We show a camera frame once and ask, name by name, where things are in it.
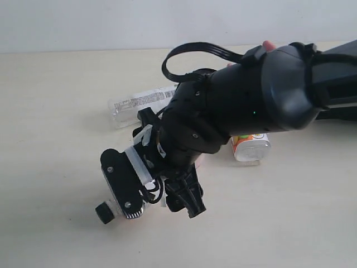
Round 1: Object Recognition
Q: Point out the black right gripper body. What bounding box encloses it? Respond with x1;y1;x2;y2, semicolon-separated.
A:
131;108;201;193

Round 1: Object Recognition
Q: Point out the pink peach bottle black cap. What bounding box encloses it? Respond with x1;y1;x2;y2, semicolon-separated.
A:
95;156;206;225

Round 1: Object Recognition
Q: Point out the clear bottle floral fruit label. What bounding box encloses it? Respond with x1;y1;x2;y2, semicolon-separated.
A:
230;133;271;162

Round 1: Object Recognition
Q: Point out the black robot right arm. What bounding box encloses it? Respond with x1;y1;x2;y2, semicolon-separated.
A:
128;41;356;218

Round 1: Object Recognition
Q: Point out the clear bottle white barcode label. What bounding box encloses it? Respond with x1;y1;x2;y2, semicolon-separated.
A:
108;84;177;129

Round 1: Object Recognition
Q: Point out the person's bare hand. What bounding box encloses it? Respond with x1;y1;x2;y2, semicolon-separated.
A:
226;40;276;68

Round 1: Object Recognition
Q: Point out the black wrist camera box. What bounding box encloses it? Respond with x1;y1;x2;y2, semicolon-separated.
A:
100;149;144;219

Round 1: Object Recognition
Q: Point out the black flat ribbon cable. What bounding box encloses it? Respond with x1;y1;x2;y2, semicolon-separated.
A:
161;41;246;83

